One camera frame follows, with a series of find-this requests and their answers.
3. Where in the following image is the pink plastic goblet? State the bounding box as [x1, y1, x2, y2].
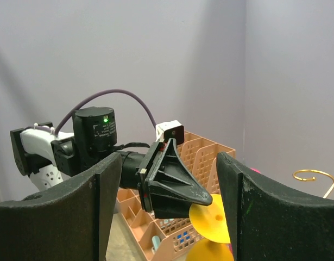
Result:
[251, 168, 261, 174]

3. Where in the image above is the gold wine glass rack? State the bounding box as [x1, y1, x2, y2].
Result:
[292, 169, 334, 198]

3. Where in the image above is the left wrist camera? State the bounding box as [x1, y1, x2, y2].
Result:
[155, 120, 185, 145]

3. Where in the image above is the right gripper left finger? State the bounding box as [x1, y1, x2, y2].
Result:
[0, 153, 122, 260]

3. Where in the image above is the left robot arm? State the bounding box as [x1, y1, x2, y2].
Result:
[10, 107, 213, 219]

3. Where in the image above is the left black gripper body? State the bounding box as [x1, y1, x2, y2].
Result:
[119, 151, 156, 190]

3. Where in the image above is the pink plastic desk organizer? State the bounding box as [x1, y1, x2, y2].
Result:
[117, 132, 236, 260]

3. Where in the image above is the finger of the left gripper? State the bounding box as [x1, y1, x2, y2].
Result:
[138, 138, 212, 219]

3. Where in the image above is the yellow plastic goblet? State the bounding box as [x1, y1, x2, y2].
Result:
[186, 194, 234, 261]

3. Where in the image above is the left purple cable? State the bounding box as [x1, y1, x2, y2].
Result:
[54, 88, 160, 136]

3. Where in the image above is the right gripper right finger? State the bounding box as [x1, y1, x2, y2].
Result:
[216, 152, 334, 260]

